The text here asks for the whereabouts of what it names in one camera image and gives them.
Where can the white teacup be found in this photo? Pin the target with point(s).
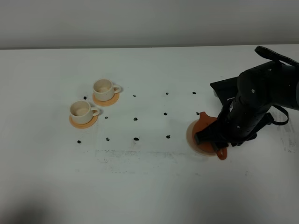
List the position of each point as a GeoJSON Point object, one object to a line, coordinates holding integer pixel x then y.
{"type": "Point", "coordinates": [82, 112]}
{"type": "Point", "coordinates": [104, 89]}

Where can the orange saucer front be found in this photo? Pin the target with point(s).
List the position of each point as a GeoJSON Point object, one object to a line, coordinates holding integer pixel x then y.
{"type": "Point", "coordinates": [81, 125]}

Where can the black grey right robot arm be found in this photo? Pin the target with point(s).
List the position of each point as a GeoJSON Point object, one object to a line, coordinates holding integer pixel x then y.
{"type": "Point", "coordinates": [281, 83]}

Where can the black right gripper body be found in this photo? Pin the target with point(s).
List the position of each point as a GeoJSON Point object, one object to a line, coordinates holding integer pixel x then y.
{"type": "Point", "coordinates": [244, 112]}

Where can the orange saucer rear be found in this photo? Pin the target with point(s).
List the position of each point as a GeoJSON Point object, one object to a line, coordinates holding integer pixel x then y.
{"type": "Point", "coordinates": [110, 102]}

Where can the white teacup rear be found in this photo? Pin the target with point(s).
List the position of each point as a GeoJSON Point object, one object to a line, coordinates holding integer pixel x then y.
{"type": "Point", "coordinates": [104, 89]}

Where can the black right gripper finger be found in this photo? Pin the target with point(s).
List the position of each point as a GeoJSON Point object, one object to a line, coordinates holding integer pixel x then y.
{"type": "Point", "coordinates": [206, 130]}
{"type": "Point", "coordinates": [217, 145]}

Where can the beige round teapot coaster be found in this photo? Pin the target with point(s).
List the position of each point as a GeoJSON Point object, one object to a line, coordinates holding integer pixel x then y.
{"type": "Point", "coordinates": [192, 144]}

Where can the white teacup front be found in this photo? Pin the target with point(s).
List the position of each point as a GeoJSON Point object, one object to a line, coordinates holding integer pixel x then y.
{"type": "Point", "coordinates": [82, 112]}

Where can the brown clay teapot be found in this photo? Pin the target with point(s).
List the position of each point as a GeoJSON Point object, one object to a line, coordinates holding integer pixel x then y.
{"type": "Point", "coordinates": [206, 146]}

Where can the orange saucer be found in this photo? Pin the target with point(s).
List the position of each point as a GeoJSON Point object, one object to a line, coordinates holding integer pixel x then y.
{"type": "Point", "coordinates": [81, 125]}
{"type": "Point", "coordinates": [110, 102]}

